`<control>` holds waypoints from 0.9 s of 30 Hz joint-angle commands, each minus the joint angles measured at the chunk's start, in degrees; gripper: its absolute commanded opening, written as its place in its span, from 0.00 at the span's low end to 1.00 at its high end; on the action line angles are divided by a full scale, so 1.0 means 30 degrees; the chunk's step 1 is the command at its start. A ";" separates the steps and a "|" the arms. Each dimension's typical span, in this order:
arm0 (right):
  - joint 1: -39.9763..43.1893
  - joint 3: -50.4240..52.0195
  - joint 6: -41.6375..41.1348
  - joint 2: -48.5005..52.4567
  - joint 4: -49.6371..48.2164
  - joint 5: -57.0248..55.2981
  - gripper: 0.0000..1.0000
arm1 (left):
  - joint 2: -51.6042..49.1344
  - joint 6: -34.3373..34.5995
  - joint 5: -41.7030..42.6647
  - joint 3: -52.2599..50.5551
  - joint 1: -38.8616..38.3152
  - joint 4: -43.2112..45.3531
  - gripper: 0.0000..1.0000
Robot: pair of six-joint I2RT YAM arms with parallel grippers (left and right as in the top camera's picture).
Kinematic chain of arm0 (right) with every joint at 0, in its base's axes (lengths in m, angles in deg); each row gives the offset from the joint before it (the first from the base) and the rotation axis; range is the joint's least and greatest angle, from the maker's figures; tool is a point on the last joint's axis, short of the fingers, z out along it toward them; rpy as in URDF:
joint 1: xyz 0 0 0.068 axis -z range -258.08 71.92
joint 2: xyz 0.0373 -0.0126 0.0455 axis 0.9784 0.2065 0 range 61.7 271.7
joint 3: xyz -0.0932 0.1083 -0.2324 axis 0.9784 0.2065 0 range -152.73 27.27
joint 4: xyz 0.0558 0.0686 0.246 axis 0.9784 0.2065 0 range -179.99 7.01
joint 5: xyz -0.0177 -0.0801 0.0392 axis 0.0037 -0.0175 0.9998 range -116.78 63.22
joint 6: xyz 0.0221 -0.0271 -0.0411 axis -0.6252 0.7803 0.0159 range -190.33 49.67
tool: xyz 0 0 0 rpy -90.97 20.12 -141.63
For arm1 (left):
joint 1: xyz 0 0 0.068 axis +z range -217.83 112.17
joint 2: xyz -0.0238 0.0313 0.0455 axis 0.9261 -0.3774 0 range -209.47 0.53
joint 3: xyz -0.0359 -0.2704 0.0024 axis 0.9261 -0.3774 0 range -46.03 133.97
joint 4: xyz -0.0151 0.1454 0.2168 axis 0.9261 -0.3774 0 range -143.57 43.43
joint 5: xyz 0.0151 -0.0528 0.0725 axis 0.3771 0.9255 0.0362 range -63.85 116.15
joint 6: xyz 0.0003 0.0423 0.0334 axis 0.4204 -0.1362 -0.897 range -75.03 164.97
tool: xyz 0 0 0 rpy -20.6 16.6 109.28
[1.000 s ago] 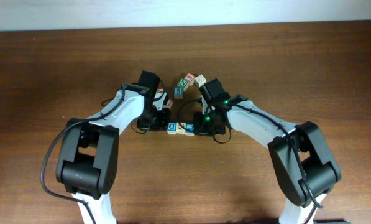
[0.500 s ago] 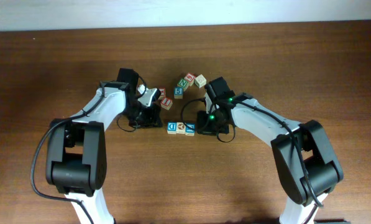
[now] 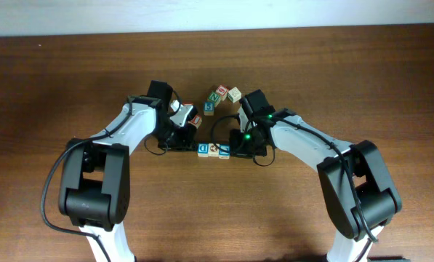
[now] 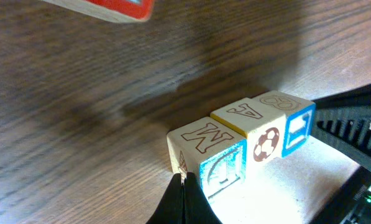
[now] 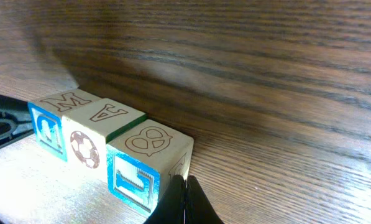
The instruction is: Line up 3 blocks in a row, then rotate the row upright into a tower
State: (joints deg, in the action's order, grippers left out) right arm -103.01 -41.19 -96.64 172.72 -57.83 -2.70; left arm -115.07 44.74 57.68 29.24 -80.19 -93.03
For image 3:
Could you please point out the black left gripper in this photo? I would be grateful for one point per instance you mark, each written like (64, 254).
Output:
(185, 141)

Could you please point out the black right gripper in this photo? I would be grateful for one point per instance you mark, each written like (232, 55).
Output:
(246, 150)

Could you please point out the blue D wooden block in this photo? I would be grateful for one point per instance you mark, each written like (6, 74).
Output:
(203, 150)

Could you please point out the blue T wooden block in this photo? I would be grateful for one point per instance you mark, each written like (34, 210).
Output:
(224, 151)

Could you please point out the plain picture wooden block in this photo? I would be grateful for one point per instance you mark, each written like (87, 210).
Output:
(213, 150)

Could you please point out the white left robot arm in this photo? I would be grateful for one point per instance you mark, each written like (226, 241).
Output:
(95, 183)

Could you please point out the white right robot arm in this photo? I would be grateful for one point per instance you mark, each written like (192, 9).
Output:
(359, 193)

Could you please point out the red I wooden block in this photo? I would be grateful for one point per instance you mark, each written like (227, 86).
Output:
(196, 121)

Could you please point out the blue 5 wooden block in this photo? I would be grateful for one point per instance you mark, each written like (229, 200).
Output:
(209, 108)

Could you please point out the plain top wooden block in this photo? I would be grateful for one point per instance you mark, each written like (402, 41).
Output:
(234, 95)

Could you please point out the green N wooden block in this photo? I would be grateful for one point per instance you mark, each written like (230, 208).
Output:
(215, 98)

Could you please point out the red 6 wooden block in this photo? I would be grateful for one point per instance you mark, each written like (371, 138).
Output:
(222, 92)

